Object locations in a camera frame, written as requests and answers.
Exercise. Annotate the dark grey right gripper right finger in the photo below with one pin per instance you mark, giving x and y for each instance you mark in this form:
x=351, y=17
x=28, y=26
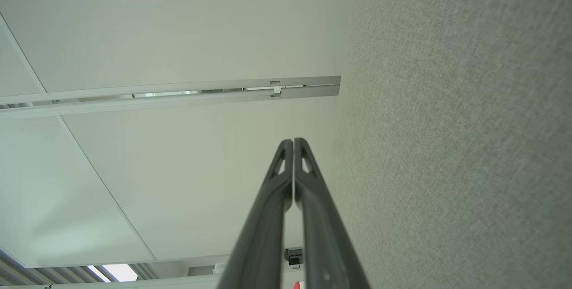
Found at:
x=326, y=244

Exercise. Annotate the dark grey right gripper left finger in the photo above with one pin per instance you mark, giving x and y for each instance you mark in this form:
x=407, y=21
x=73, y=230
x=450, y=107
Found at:
x=261, y=235

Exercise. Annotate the small black box device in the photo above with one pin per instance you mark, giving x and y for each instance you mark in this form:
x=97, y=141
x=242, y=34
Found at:
x=293, y=257

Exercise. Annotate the bright ceiling light panel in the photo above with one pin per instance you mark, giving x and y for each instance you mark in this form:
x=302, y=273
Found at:
x=119, y=272

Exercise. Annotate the white ceiling track rail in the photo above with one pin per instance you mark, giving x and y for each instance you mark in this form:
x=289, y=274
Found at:
x=178, y=99

